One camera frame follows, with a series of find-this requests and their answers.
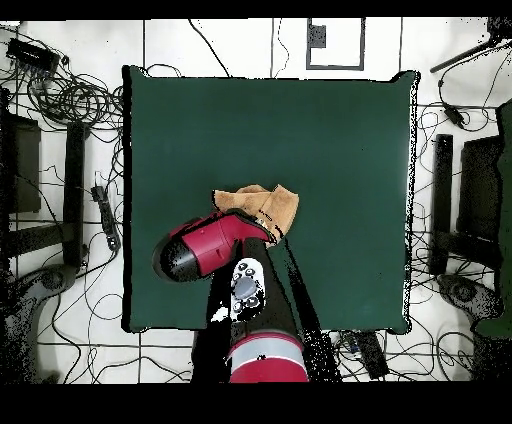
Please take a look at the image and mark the black coiled cable tangle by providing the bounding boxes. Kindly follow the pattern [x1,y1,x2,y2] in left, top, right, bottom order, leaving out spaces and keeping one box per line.
[23,71,123,130]

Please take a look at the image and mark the black power adapter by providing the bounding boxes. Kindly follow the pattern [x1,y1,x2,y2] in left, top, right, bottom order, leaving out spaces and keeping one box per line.
[442,102,466,130]

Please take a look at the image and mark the black network switch box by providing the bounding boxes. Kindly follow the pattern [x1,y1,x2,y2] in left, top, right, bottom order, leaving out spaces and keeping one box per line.
[5,36,61,74]

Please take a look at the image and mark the black tripod pole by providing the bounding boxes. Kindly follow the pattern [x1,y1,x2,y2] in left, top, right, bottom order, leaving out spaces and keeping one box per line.
[429,37,512,74]

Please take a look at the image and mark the dark green table cloth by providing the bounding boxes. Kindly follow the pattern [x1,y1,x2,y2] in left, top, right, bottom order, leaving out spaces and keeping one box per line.
[121,64,421,335]

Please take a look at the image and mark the small grey plate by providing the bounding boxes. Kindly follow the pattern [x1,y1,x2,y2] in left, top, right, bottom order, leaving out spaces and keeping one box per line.
[309,24,328,48]

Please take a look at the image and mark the tan terry towel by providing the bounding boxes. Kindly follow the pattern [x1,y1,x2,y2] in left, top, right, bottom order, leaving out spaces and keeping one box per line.
[211,183,300,249]

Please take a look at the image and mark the grey rectangular floor frame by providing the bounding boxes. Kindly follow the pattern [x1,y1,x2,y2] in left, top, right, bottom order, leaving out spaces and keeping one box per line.
[306,17,366,72]

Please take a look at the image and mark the dark flat panel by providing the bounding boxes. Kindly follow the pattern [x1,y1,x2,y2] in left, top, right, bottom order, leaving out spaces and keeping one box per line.
[456,135,504,243]
[0,113,42,214]

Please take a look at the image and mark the black stand leg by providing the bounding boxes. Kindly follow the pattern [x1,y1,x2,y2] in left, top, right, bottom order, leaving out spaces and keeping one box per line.
[62,121,87,269]
[429,133,455,276]

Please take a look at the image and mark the black power strip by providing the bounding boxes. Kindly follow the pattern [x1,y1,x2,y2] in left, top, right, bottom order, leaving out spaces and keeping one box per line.
[90,184,122,252]
[353,330,390,380]

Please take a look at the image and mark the black swivel chair base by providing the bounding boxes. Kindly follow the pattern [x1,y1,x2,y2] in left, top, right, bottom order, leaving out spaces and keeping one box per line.
[436,272,504,321]
[7,263,79,305]

